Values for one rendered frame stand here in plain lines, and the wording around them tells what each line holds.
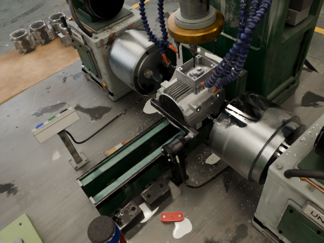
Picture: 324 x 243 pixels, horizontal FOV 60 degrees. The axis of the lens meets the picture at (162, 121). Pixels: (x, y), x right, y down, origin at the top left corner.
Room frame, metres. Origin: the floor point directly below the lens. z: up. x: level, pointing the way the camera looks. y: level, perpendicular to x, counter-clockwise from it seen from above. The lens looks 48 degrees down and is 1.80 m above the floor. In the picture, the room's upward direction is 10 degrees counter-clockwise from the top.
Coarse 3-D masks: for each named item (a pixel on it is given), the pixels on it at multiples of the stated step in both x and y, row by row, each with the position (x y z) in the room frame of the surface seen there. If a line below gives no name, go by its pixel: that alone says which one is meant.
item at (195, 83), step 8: (200, 56) 0.87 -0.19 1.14; (184, 64) 0.84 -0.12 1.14; (192, 64) 0.86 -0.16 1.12; (200, 64) 0.86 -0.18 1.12; (208, 64) 0.84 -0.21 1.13; (216, 64) 0.81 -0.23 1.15; (176, 72) 0.82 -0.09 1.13; (184, 72) 0.83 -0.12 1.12; (192, 72) 0.80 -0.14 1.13; (200, 72) 0.80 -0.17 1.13; (208, 72) 0.78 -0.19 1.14; (184, 80) 0.78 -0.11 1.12; (192, 80) 0.75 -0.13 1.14; (200, 80) 0.75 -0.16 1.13; (192, 88) 0.75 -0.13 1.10; (200, 88) 0.75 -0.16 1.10
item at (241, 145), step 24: (240, 96) 0.61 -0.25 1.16; (216, 120) 0.56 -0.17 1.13; (240, 120) 0.53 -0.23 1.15; (264, 120) 0.50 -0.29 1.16; (288, 120) 0.49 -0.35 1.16; (216, 144) 0.52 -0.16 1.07; (240, 144) 0.47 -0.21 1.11; (264, 144) 0.43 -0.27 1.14; (288, 144) 0.45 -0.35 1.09; (240, 168) 0.43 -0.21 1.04; (264, 168) 0.39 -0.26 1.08
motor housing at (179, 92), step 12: (180, 84) 0.78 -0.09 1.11; (156, 96) 0.82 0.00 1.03; (168, 96) 0.74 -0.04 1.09; (180, 96) 0.72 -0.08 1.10; (192, 96) 0.73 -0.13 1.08; (204, 96) 0.74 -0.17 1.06; (168, 108) 0.80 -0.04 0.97; (204, 108) 0.70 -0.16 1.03; (168, 120) 0.76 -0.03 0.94; (192, 120) 0.68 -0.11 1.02
